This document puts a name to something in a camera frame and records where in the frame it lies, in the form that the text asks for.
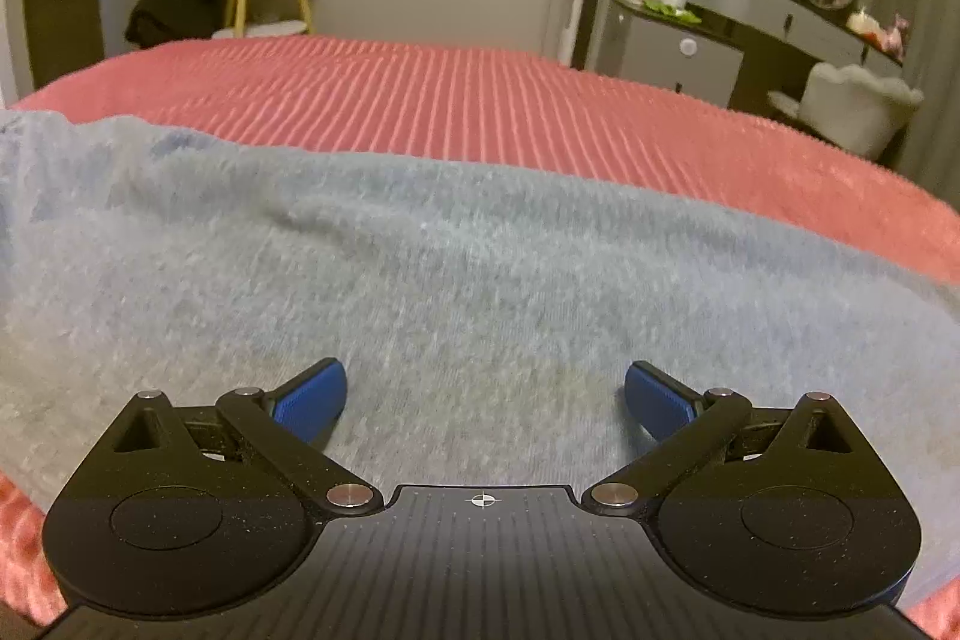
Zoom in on white shell-back chair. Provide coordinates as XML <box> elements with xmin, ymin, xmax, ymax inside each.
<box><xmin>766</xmin><ymin>61</ymin><xmax>926</xmax><ymax>162</ymax></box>

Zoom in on pink teddy bear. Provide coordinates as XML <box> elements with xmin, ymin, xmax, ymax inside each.
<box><xmin>884</xmin><ymin>13</ymin><xmax>913</xmax><ymax>58</ymax></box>

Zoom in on grey cabinet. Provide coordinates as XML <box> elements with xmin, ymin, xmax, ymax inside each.
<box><xmin>596</xmin><ymin>0</ymin><xmax>746</xmax><ymax>109</ymax></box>

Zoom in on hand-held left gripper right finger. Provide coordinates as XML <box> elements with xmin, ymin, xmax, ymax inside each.
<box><xmin>588</xmin><ymin>360</ymin><xmax>856</xmax><ymax>522</ymax></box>

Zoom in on red ribbed blanket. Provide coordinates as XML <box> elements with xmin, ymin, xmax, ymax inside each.
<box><xmin>0</xmin><ymin>32</ymin><xmax>960</xmax><ymax>626</ymax></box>

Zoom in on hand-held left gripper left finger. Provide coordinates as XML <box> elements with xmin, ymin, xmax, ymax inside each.
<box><xmin>105</xmin><ymin>357</ymin><xmax>385</xmax><ymax>522</ymax></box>

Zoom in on grey vanity desk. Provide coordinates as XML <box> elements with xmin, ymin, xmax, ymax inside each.
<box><xmin>688</xmin><ymin>0</ymin><xmax>905</xmax><ymax>110</ymax></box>

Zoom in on black bag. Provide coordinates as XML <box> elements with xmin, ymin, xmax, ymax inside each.
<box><xmin>124</xmin><ymin>0</ymin><xmax>230</xmax><ymax>49</ymax></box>

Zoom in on grey pants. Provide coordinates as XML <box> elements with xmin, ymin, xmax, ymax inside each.
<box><xmin>0</xmin><ymin>111</ymin><xmax>960</xmax><ymax>611</ymax></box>

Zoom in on green packets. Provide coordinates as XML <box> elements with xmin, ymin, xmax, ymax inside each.
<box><xmin>643</xmin><ymin>0</ymin><xmax>703</xmax><ymax>25</ymax></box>

